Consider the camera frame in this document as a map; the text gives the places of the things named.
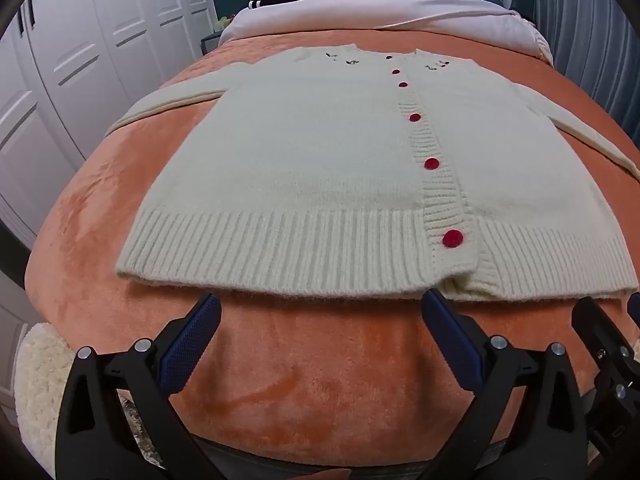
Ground white panelled wardrobe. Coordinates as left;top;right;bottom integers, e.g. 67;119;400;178
0;0;218;401

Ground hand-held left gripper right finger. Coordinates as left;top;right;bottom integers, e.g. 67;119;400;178
421;288;588;480

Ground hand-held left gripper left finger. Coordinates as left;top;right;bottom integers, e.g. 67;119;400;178
54;291;226;480

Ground cream knit cardigan red buttons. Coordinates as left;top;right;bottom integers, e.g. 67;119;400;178
105;46;640;303

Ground orange plush blanket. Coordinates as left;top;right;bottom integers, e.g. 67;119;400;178
25;30;640;471

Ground white nightstand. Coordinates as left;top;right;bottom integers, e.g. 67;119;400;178
200;30;223;57

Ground pale pink duvet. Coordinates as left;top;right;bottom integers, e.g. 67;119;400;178
219;0;555;68

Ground grey-blue curtain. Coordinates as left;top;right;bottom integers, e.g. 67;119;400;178
532;0;640;141

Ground white fluffy rug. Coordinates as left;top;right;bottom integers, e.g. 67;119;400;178
12;322;71;466

